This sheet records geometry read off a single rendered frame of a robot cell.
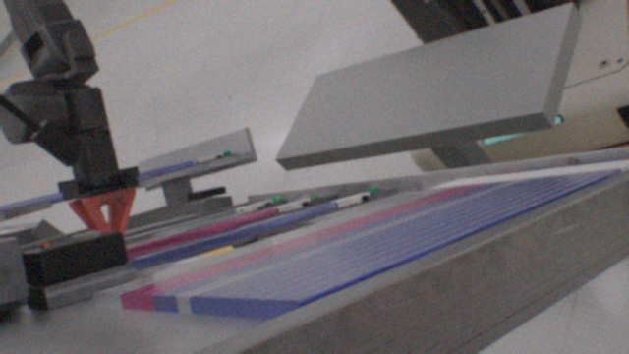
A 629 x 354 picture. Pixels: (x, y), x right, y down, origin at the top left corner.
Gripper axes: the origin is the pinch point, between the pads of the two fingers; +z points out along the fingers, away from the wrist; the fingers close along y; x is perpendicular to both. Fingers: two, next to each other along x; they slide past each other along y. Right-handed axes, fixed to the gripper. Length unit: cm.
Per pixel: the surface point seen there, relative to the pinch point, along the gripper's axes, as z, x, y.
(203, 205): -1.0, 20.9, -7.8
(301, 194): 0.2, 29.6, 5.0
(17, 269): -3.3, -23.7, 27.9
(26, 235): 2, 25, -85
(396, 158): 6, 132, -57
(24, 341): 0.1, -28.3, 38.0
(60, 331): 0.1, -26.2, 38.8
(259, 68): -41, 185, -167
